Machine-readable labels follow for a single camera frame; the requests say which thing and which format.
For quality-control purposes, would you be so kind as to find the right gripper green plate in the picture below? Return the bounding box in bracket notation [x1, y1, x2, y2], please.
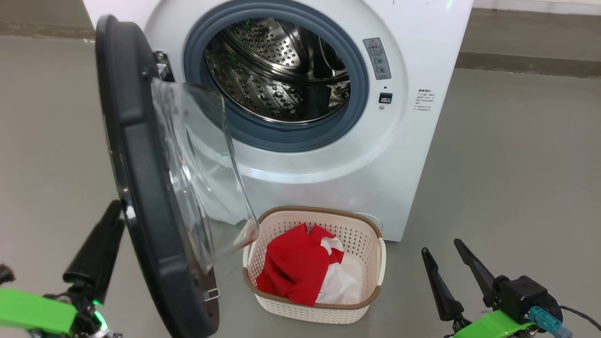
[421, 238, 538, 338]

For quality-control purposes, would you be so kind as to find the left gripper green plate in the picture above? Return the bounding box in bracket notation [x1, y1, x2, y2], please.
[0, 200, 126, 338]

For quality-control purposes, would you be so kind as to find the black round glass washer door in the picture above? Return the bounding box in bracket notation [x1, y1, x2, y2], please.
[95, 14, 260, 338]

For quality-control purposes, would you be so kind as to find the plain red garment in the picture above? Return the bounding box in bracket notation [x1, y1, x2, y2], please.
[257, 224, 329, 307]

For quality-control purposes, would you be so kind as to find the white front-load washing machine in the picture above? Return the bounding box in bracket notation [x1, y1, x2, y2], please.
[82, 0, 475, 242]

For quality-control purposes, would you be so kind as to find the cream plastic basket brown rim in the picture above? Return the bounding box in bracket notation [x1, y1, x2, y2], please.
[243, 206, 387, 324]

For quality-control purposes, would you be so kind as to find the grey rubber door gasket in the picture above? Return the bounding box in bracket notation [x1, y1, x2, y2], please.
[183, 0, 370, 153]

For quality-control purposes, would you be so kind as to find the grey warning sticker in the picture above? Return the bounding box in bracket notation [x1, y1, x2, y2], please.
[362, 38, 392, 80]

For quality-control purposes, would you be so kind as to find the steel perforated washer drum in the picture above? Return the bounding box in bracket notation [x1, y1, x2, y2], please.
[205, 18, 351, 125]

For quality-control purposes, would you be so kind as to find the right camera cable teal plug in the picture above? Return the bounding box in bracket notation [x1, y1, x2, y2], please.
[530, 305, 601, 338]

